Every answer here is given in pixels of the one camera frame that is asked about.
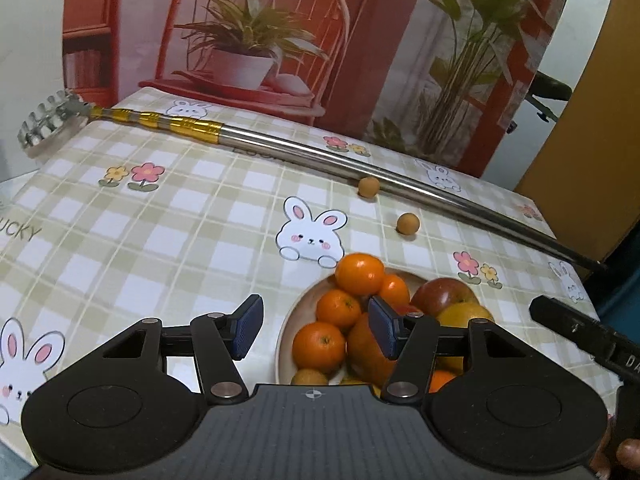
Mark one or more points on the teal cloth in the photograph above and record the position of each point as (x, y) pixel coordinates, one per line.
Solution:
(625, 280)

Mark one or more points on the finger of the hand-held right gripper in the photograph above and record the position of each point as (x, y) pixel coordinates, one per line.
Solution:
(565, 322)

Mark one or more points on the brownish yellow round fruit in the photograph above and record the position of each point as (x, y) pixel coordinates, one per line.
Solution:
(310, 377)

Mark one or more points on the person's right hand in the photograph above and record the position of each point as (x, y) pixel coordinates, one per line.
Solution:
(630, 455)

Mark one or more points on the beige round plate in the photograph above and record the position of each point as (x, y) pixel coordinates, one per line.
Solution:
(300, 310)

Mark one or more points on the red apple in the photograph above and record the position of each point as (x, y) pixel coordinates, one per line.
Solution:
(407, 308)
(442, 296)

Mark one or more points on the large orange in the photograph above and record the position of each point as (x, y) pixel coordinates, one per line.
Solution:
(365, 355)

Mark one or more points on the telescopic metal fruit picker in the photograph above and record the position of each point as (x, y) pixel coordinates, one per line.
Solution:
(200, 130)

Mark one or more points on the wooden board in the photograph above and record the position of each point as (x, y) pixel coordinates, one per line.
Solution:
(590, 160)

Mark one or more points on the small brown longan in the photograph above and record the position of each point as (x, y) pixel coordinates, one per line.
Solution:
(369, 186)
(407, 223)

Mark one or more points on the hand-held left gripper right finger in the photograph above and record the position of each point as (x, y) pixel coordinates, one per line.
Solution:
(382, 327)

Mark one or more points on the printed room scene backdrop cloth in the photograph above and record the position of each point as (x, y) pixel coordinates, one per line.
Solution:
(400, 60)

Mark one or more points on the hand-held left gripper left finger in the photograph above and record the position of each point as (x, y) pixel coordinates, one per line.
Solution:
(247, 327)

